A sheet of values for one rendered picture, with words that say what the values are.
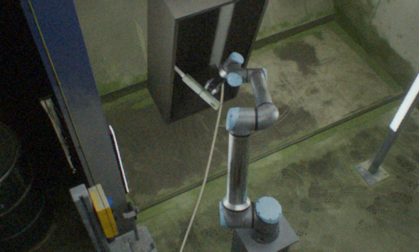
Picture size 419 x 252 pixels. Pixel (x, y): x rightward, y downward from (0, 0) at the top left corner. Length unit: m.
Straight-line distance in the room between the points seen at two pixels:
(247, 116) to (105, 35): 2.06
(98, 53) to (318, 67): 2.04
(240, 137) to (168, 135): 1.68
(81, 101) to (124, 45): 1.96
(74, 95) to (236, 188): 0.96
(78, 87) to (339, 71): 3.00
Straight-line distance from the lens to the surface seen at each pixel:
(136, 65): 4.09
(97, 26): 3.99
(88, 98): 2.13
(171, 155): 3.76
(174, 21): 2.43
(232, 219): 2.55
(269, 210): 2.56
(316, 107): 4.19
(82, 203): 1.84
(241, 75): 2.75
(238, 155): 2.32
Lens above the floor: 3.17
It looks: 53 degrees down
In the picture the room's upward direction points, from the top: 1 degrees clockwise
